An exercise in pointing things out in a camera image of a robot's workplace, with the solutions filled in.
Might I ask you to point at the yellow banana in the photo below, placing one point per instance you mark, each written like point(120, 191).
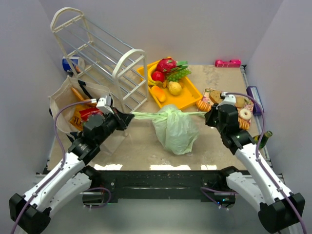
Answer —
point(156, 83)

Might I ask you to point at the red apple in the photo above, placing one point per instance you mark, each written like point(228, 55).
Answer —
point(158, 76)

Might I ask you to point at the yellow pear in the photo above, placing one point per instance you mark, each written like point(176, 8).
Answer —
point(174, 88)

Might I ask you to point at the orange mango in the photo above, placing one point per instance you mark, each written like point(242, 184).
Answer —
point(159, 93)

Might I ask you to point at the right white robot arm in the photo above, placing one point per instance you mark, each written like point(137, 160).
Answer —
point(276, 205)

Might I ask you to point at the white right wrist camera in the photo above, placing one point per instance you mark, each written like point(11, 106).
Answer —
point(228, 99)

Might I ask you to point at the long baguette loaf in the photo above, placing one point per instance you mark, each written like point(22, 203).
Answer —
point(244, 125)

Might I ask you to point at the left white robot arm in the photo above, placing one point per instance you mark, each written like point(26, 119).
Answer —
point(33, 210)

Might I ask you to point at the orange kettle chips bag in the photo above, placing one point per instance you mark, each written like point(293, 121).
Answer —
point(76, 119)

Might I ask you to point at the green bottle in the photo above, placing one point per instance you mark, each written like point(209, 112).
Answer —
point(262, 142)

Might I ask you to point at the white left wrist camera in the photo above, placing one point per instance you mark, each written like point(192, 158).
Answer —
point(104, 104)

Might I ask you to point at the green grape bunch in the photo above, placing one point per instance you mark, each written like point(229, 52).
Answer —
point(178, 75)

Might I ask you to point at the round bread roll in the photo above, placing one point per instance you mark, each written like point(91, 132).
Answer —
point(240, 102)

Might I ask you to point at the brown bread slice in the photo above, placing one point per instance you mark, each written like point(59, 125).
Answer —
point(215, 96)

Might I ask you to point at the light green plastic bag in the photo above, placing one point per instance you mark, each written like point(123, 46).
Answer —
point(175, 129)

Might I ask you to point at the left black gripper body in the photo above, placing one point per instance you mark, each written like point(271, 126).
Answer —
point(121, 119)

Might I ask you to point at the cream canvas tote bag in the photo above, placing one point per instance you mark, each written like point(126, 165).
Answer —
point(64, 96)

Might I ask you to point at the white metal shelf rack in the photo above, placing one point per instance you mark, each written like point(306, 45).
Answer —
point(96, 55)

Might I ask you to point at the pink dragon fruit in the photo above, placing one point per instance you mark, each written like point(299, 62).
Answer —
point(169, 65)

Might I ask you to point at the white glazed donut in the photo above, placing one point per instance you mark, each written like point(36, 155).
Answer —
point(245, 114)

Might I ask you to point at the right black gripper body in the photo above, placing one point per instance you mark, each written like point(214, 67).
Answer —
point(212, 116)

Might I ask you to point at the red gummy candy bag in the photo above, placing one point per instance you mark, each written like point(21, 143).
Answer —
point(84, 114)

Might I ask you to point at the floral bread tray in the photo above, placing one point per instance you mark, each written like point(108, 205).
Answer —
point(206, 98)

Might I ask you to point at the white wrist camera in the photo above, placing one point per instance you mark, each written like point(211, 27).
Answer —
point(228, 99)
point(104, 104)

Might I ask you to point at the pink box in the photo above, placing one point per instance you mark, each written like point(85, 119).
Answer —
point(234, 63)

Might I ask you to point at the yellow plastic fruit tray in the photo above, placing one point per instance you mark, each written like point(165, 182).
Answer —
point(189, 95)

